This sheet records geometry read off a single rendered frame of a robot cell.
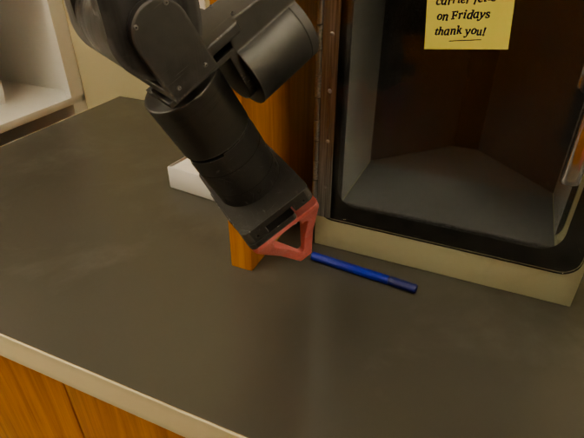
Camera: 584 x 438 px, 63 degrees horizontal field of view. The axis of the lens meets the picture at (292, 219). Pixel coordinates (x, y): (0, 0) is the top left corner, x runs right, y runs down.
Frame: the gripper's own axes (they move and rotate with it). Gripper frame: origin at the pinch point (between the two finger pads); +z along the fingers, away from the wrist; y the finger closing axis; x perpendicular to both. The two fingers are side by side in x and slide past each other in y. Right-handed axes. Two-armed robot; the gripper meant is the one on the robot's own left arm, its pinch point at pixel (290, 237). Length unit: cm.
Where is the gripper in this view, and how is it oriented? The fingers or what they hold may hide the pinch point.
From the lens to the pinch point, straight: 46.9
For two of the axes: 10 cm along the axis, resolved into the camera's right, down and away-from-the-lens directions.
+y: -4.8, -5.5, 6.9
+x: -7.9, 6.1, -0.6
